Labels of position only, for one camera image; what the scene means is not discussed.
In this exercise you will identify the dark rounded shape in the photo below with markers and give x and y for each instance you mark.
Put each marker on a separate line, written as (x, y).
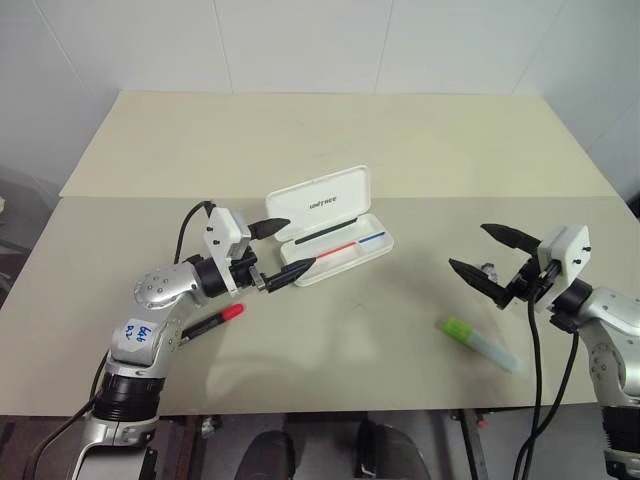
(395, 452)

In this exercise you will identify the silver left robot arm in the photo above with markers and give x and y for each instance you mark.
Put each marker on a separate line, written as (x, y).
(150, 292)

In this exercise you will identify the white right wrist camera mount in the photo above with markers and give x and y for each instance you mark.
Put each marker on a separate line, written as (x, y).
(570, 250)

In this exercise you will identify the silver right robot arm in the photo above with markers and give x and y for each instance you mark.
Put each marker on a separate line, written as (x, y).
(612, 320)

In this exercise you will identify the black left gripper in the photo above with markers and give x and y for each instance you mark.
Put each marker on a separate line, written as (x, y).
(242, 277)

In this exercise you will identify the small grey metal clip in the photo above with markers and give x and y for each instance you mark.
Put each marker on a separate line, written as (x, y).
(489, 270)

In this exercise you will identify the red pen in case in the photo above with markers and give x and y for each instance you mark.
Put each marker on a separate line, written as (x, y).
(340, 248)

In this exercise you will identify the black pen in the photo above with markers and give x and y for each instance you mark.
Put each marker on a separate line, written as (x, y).
(325, 232)

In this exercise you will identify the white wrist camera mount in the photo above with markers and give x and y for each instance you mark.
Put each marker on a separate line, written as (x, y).
(225, 232)
(570, 250)

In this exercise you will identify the white open pencil case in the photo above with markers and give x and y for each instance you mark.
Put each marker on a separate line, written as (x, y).
(320, 200)

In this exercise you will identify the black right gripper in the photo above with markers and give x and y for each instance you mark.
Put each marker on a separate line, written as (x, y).
(530, 280)

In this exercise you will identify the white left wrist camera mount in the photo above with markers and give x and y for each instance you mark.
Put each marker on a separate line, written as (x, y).
(225, 232)

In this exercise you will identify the black marker with red cap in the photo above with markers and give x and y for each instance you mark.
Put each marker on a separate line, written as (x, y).
(210, 322)

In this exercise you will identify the pale highlighter with green cap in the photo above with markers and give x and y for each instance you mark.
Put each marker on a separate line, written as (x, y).
(475, 340)

